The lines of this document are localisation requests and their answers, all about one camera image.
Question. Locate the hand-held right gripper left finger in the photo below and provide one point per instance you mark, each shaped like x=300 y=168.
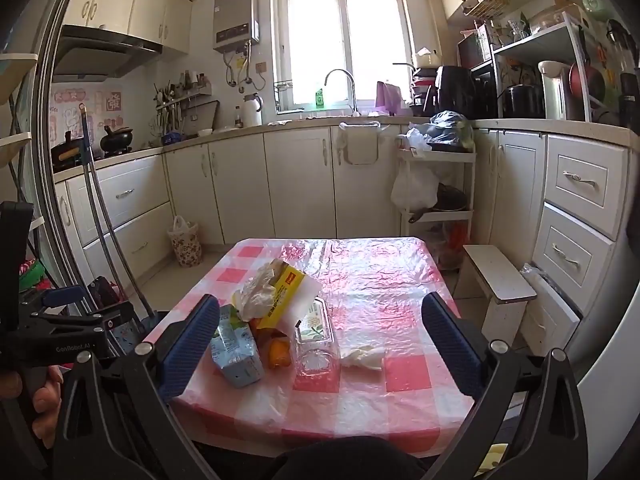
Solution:
x=190 y=347

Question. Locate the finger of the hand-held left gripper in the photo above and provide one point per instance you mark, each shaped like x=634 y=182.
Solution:
x=117 y=317
x=57 y=298

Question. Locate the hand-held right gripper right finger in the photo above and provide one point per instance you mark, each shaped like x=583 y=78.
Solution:
x=452 y=347

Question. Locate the blue green drink carton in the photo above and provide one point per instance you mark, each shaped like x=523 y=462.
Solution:
x=235 y=350

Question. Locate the large white tissue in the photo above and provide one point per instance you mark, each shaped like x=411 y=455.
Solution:
x=252 y=295

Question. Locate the long orange peel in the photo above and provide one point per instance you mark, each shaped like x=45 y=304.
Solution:
x=280 y=352

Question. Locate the small white tissue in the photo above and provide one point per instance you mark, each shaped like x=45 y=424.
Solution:
x=362 y=357

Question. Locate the yellow box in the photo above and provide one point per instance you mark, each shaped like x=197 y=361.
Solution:
x=285 y=295

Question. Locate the yellow bowl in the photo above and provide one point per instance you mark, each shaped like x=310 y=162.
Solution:
x=492 y=462

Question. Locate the clear plastic bottle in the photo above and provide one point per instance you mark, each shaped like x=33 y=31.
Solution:
x=317 y=355

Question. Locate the person's left hand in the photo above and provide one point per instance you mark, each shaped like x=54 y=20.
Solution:
x=47 y=410

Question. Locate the white step stool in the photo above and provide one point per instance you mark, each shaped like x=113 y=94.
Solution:
x=497 y=280

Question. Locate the pink checked plastic tablecloth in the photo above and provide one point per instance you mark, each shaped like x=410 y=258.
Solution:
x=380 y=285

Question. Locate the floral waste basket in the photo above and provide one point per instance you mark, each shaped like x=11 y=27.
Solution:
x=185 y=245

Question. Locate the red plastic bag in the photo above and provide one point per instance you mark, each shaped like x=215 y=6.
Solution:
x=456 y=242

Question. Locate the black frying pan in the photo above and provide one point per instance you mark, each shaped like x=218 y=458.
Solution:
x=70 y=155

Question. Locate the black wok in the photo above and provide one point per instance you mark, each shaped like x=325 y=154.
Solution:
x=447 y=202

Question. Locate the white refrigerator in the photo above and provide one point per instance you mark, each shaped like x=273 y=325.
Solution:
x=615 y=350

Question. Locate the hanging white plastic bag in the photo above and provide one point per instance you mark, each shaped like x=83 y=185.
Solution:
x=412 y=187

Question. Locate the person's black clothing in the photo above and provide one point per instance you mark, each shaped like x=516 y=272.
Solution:
x=325 y=462

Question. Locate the cream drawer unit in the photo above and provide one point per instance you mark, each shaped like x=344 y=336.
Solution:
x=580 y=210

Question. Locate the white tiered cart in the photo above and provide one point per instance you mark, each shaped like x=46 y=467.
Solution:
x=465 y=157

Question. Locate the cream base cabinets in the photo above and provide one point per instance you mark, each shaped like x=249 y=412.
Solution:
x=295 y=180

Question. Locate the small white plastic bag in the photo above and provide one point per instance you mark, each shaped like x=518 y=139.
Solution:
x=417 y=140

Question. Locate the black plastic bag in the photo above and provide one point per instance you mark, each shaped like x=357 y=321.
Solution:
x=450 y=127

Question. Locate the white door-hung bin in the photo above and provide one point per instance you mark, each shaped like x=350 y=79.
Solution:
x=361 y=142

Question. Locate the dark sauce bottle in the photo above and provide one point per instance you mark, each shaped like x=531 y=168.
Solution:
x=238 y=119

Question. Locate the cream shelf rack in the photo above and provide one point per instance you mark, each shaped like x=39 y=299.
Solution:
x=17 y=60

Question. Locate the white thermos jug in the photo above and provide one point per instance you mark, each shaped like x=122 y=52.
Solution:
x=252 y=112

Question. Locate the black range hood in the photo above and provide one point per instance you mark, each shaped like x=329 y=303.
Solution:
x=100 y=55

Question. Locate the stacked cooking pots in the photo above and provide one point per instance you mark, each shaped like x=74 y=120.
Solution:
x=422 y=92

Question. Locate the green bottle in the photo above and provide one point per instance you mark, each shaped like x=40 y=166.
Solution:
x=319 y=100

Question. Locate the white teapot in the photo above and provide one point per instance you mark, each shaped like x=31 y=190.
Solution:
x=426 y=59

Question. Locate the chrome sink faucet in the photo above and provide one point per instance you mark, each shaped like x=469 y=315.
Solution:
x=345 y=77

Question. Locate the red pot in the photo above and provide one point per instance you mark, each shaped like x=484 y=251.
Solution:
x=587 y=82

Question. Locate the white counter shelf rack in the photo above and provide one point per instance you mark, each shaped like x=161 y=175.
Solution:
x=540 y=37

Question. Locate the black blender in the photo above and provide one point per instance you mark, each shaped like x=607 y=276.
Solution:
x=625 y=75

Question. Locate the kitchen window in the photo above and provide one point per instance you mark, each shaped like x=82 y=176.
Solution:
x=345 y=40

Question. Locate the grey sliding door frame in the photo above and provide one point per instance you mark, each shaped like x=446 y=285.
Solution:
x=50 y=110

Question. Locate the pink wall stickers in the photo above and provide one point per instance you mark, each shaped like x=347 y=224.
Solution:
x=70 y=110

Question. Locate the wall utensil rack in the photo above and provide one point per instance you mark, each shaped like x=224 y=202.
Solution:
x=175 y=105

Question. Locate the wall power outlet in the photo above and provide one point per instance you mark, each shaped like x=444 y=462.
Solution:
x=261 y=68

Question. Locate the cream wall cabinets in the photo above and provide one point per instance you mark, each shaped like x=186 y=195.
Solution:
x=135 y=10

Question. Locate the grey wall water heater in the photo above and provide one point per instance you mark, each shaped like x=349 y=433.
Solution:
x=235 y=20

